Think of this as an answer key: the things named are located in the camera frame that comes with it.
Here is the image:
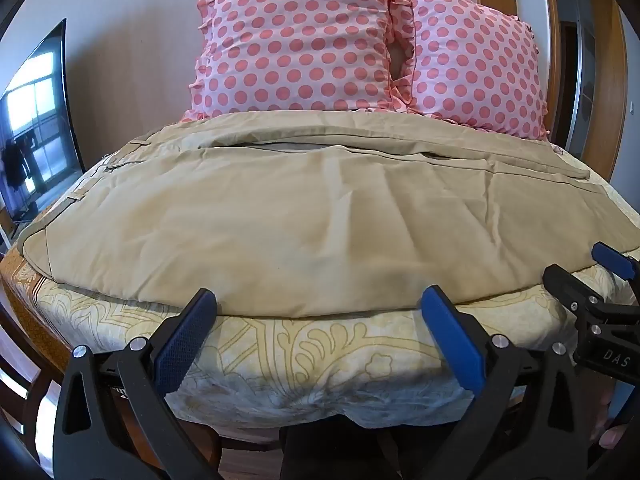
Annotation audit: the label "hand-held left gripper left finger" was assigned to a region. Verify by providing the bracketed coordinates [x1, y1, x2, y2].
[52, 287, 221, 480]

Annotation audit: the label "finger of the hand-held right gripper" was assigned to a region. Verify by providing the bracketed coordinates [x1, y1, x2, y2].
[591, 241, 640, 282]
[543, 263, 603, 322]

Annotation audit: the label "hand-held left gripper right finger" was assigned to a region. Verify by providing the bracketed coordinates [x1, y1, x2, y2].
[420, 285, 594, 480]

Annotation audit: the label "khaki pants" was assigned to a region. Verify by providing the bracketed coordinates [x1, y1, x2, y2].
[19, 112, 640, 319]

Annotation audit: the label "person's right hand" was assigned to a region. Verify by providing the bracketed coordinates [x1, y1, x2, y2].
[590, 390, 632, 452]

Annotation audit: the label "yellow patterned bed sheet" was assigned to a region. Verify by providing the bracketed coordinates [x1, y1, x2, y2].
[0, 130, 640, 431]

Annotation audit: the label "dark wooden chair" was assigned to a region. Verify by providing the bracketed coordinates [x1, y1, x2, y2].
[0, 305, 68, 466]

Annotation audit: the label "pink polka dot pillow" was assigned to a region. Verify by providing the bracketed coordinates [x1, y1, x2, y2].
[181, 0, 417, 124]
[395, 0, 552, 142]

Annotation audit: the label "flat screen television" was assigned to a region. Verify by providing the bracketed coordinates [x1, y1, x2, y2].
[0, 18, 87, 241]

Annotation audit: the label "wooden bed frame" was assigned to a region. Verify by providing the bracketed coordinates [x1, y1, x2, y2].
[0, 280, 281, 466]

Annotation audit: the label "wooden door frame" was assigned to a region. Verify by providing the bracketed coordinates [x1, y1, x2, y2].
[542, 0, 629, 182]

